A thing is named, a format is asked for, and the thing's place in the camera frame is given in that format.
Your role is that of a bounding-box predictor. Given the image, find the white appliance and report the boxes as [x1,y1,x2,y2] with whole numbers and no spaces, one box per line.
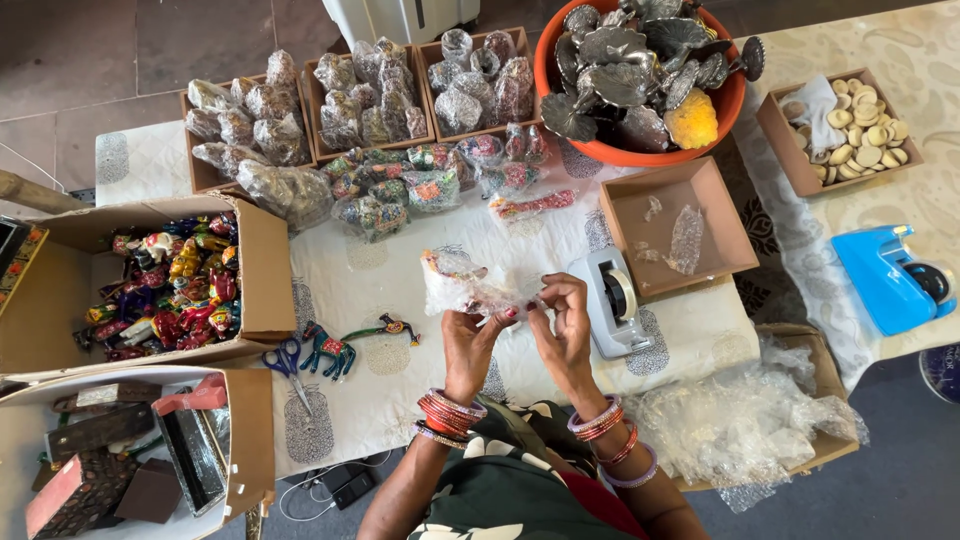
[321,0,482,51]

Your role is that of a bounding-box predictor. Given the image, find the red and purple left bangles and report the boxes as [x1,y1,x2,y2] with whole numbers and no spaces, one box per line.
[411,387,489,452]

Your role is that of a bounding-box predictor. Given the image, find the blue tape dispenser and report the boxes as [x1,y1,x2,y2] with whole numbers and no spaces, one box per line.
[830,224,958,337]

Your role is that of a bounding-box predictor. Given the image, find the cream paisley tablecloth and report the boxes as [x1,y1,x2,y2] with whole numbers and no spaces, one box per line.
[708,0,960,395]

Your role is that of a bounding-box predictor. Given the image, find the red and purple bangles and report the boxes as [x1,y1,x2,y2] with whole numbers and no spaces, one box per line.
[567,394,660,491]
[411,387,489,452]

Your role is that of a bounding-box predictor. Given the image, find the empty brown wooden tray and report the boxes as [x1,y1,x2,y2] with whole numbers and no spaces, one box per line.
[599,156,761,300]

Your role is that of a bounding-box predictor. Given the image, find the person's right hand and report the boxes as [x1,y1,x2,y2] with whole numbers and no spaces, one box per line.
[525,272,610,415]

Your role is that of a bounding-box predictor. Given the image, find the white cloth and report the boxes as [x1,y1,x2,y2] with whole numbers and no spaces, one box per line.
[780,74,847,156]

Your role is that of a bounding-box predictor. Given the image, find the cardboard box of decorated boxes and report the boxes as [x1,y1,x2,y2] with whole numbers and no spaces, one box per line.
[0,365,277,540]

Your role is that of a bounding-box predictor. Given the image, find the green floral garment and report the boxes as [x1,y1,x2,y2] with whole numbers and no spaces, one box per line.
[407,396,652,540]

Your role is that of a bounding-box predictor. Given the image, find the heap of metal leaf ornaments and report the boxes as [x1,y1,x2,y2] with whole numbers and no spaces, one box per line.
[540,0,767,151]

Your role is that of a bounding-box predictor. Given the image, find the wooden pole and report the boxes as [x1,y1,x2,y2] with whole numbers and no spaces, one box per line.
[0,168,74,217]

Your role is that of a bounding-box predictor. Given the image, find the blue-handled scissors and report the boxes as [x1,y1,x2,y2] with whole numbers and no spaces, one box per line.
[261,336,316,418]

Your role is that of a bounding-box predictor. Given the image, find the heap of pale wooden discs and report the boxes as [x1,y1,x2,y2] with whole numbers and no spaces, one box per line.
[781,78,911,183]

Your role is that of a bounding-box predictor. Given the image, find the large bubble-wrapped dark figurine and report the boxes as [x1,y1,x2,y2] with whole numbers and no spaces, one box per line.
[235,159,336,232]

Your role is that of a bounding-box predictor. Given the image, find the black patterned box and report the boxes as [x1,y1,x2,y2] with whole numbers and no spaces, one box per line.
[0,216,51,319]

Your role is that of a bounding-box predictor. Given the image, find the wooden tray with discs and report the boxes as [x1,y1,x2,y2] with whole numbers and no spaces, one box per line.
[755,67,924,198]

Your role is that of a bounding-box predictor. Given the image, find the orange plastic tub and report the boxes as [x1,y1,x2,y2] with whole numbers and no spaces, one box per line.
[533,0,749,168]

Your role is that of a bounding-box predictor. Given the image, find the yellow sponge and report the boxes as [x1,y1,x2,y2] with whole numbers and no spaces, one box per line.
[663,87,720,150]

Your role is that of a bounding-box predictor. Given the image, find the long bubble wrap piece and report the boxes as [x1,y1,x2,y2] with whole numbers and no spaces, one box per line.
[663,205,705,277]

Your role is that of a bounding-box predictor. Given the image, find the white printed tablecloth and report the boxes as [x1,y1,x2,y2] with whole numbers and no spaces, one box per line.
[94,120,762,480]

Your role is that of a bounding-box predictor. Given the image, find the cardboard box of painted figurines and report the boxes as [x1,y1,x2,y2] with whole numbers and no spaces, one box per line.
[0,192,298,377]

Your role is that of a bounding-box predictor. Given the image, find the red and purple right bangles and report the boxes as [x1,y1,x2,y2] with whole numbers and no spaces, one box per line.
[567,394,660,491]

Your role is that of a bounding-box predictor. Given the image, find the white cable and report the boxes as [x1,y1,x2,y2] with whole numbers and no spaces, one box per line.
[278,448,394,523]

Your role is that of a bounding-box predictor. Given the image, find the teal painted camel figurine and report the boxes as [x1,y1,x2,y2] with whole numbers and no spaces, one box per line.
[299,320,358,383]

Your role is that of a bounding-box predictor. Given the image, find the bubble-wrapped colourful figurine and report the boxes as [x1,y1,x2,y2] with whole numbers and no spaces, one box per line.
[419,247,550,321]

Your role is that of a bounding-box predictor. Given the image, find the white tape dispenser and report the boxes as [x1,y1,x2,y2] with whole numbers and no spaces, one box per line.
[567,246,656,360]

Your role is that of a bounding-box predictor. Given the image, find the dark round plate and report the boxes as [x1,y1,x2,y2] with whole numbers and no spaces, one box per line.
[918,342,960,407]

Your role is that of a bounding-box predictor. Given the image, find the wooden tray of wrapped items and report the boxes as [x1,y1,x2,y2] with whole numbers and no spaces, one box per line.
[303,37,438,164]
[414,27,544,144]
[180,49,319,195]

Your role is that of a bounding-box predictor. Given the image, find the heap of wrapped colourful figurines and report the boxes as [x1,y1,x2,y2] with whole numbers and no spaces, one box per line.
[320,123,554,243]

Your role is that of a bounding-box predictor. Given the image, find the wrapped red long figurine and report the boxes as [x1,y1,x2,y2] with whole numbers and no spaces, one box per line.
[489,188,579,224]

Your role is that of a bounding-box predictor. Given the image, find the person's left hand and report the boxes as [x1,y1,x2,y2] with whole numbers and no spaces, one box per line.
[441,305,521,407]

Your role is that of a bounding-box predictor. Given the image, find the cardboard box of bubble wrap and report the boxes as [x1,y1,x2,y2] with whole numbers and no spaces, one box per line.
[621,322,872,516]

